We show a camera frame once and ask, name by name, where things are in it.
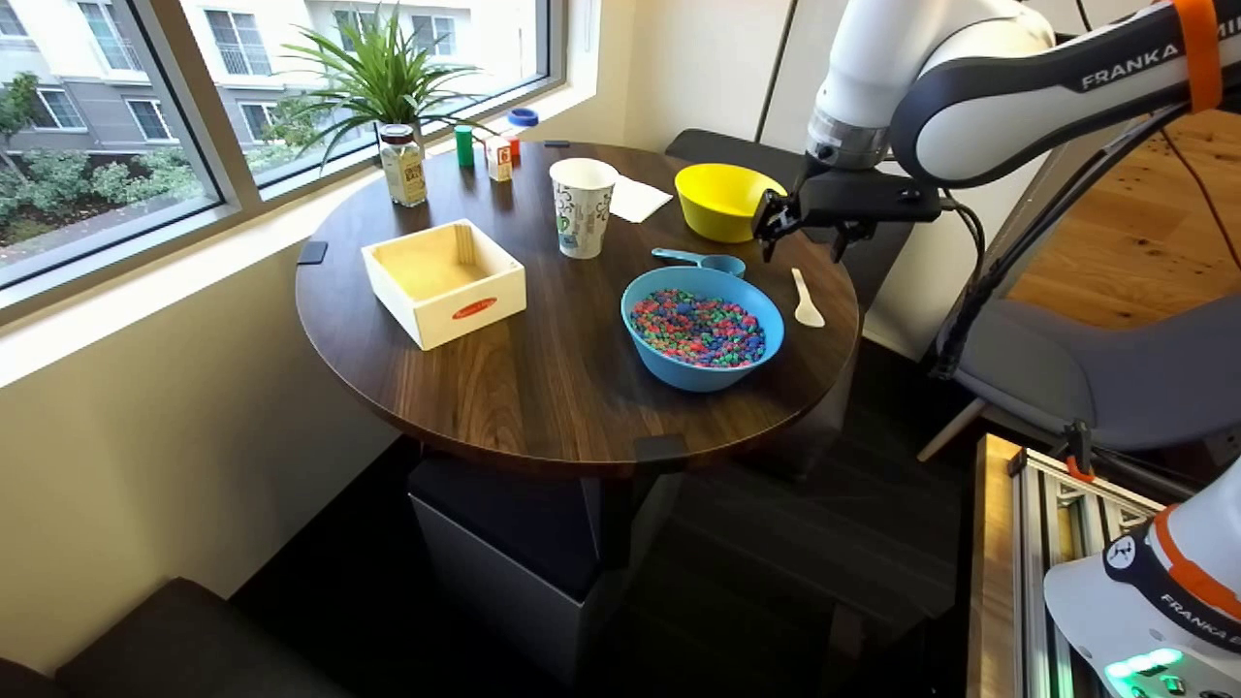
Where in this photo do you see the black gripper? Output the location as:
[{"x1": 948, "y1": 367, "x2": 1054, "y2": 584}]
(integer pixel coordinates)
[{"x1": 753, "y1": 170, "x2": 944, "y2": 256}]

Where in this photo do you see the white plastic spoon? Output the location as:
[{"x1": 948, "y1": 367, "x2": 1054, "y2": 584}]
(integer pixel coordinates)
[{"x1": 793, "y1": 266, "x2": 827, "y2": 329}]

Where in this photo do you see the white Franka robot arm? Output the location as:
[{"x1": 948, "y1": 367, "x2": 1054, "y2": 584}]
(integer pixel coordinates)
[{"x1": 753, "y1": 0, "x2": 1241, "y2": 248}]

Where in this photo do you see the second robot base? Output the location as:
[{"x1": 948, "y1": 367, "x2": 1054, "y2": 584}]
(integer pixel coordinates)
[{"x1": 1042, "y1": 466, "x2": 1241, "y2": 698}]

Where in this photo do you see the yellow plastic bowl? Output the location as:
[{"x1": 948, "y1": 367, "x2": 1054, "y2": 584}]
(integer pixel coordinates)
[{"x1": 677, "y1": 161, "x2": 780, "y2": 245}]

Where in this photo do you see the blue bowl with beads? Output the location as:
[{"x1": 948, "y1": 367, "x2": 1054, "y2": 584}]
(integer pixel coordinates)
[{"x1": 622, "y1": 266, "x2": 789, "y2": 393}]

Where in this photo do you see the small teal measuring scoop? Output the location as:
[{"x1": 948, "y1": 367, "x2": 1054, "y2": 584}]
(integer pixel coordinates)
[{"x1": 652, "y1": 248, "x2": 745, "y2": 274}]

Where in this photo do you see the white paper napkin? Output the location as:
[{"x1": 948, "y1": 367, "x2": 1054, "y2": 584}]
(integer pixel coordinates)
[{"x1": 611, "y1": 174, "x2": 671, "y2": 225}]

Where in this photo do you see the patterned paper cup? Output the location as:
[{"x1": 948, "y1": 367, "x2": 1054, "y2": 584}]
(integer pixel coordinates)
[{"x1": 550, "y1": 159, "x2": 617, "y2": 261}]

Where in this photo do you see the round wooden table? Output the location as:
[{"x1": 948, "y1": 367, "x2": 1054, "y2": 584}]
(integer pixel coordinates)
[{"x1": 296, "y1": 144, "x2": 860, "y2": 470}]

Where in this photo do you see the blue round lid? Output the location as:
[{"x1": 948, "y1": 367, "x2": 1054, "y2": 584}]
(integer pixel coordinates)
[{"x1": 510, "y1": 107, "x2": 541, "y2": 128}]

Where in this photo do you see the white cube block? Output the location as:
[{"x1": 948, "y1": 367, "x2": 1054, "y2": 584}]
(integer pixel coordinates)
[{"x1": 485, "y1": 134, "x2": 518, "y2": 182}]

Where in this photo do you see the green block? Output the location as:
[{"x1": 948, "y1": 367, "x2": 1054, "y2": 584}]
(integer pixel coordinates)
[{"x1": 456, "y1": 125, "x2": 475, "y2": 170}]

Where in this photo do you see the grey armchair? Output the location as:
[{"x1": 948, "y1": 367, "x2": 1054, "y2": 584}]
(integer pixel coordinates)
[{"x1": 953, "y1": 296, "x2": 1241, "y2": 450}]

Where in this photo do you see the white wooden box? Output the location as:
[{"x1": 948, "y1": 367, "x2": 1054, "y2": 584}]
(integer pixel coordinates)
[{"x1": 362, "y1": 216, "x2": 528, "y2": 351}]

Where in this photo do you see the glass jar with lid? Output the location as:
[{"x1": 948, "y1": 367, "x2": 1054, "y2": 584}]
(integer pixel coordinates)
[{"x1": 377, "y1": 125, "x2": 427, "y2": 204}]

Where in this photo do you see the potted green plant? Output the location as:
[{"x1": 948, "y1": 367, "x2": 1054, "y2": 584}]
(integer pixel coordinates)
[{"x1": 272, "y1": 7, "x2": 457, "y2": 155}]

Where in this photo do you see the grey cabinet under table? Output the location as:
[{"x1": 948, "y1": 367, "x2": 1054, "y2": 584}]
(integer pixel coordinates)
[{"x1": 409, "y1": 459, "x2": 682, "y2": 687}]

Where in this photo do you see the small black square object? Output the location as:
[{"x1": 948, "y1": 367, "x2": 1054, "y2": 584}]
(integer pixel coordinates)
[{"x1": 299, "y1": 239, "x2": 331, "y2": 266}]

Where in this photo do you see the black bench seat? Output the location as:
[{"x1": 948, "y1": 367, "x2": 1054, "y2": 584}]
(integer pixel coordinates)
[{"x1": 0, "y1": 577, "x2": 352, "y2": 698}]

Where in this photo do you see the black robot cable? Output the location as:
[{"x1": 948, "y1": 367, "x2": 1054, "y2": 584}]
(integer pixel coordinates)
[{"x1": 927, "y1": 102, "x2": 1241, "y2": 378}]

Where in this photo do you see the aluminium rail frame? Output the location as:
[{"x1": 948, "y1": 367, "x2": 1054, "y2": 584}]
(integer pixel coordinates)
[{"x1": 965, "y1": 434, "x2": 1156, "y2": 698}]

